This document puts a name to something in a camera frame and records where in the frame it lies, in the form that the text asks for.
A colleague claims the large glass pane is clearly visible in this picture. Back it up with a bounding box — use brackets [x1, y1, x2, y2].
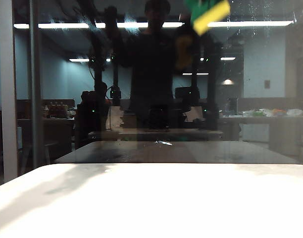
[0, 0, 303, 167]

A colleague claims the grey vertical window mullion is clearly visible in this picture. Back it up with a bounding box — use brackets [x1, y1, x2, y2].
[29, 0, 45, 169]

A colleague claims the yellow sponge green scouring pad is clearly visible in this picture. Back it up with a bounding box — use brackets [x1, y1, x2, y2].
[185, 0, 231, 36]

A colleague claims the white vertical frame post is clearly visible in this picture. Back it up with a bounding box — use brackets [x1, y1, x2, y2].
[0, 0, 19, 184]

